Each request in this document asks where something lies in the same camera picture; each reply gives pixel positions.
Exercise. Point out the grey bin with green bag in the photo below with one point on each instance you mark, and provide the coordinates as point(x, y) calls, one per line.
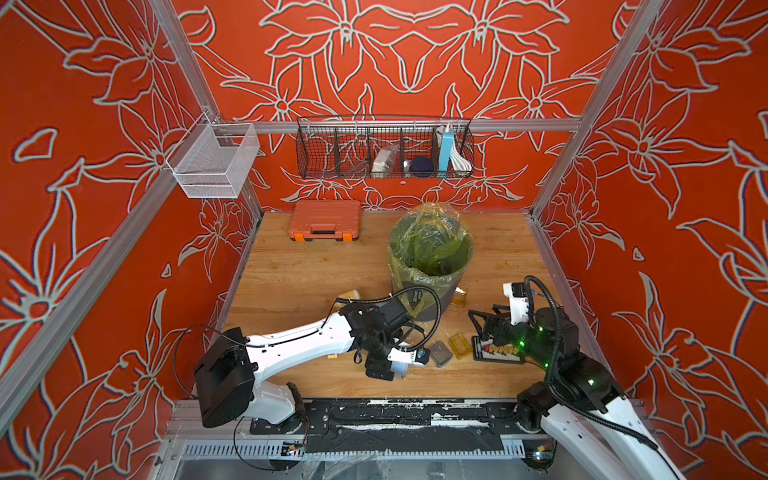
point(430, 246)

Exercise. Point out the grey packet in basket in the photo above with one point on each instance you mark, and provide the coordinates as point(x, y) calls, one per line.
point(384, 162)

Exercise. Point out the black wire wall basket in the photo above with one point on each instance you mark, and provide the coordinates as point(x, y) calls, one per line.
point(344, 147)

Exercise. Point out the orange tool case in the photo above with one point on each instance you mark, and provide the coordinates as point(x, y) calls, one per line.
point(339, 220)

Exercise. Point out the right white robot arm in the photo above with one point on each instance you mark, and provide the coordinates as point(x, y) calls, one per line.
point(579, 403)

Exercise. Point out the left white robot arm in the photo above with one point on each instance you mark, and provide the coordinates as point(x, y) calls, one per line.
point(232, 378)

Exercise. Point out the dark blue round object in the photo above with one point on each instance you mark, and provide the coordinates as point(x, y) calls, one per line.
point(421, 167)

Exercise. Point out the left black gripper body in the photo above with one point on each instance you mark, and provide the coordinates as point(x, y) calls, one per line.
point(381, 365)

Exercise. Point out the yellow pencil sharpener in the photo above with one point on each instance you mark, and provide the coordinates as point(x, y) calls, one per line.
point(353, 295)

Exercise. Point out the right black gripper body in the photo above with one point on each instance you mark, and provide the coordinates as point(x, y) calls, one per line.
point(498, 327)

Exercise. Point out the clear grey sharpener tray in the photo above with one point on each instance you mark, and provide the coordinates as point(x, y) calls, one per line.
point(440, 354)

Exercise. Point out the white wire wall basket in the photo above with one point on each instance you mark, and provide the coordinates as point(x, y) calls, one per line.
point(214, 163)

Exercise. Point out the clear yellow sharpener tray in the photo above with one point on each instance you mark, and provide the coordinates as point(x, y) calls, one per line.
point(460, 346)

